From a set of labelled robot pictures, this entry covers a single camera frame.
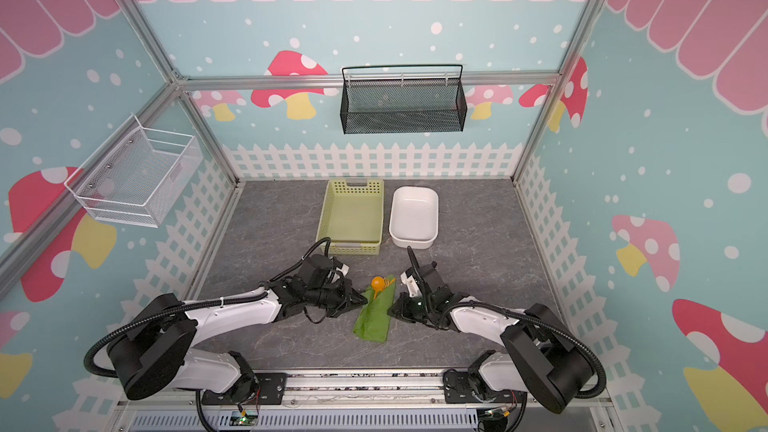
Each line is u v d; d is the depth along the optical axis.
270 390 0.75
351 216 1.11
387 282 0.92
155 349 0.43
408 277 0.83
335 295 0.74
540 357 0.43
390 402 0.74
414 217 1.09
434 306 0.68
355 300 0.81
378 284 0.91
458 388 0.74
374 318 0.85
